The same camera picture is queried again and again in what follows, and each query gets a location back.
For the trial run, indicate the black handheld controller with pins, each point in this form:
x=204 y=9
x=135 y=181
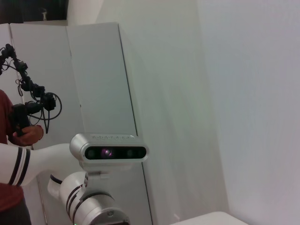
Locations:
x=20 y=117

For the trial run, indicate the person in red shirt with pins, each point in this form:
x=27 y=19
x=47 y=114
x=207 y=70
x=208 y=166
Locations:
x=5 y=110

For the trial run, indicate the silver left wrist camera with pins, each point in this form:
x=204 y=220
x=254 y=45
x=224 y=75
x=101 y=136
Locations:
x=110 y=153

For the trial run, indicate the white partition panel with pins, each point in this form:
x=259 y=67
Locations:
x=100 y=82
x=42 y=58

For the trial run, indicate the person's hand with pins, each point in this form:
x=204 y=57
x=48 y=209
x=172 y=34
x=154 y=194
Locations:
x=31 y=134

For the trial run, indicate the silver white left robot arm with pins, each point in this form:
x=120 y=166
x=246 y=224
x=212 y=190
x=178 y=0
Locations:
x=23 y=161

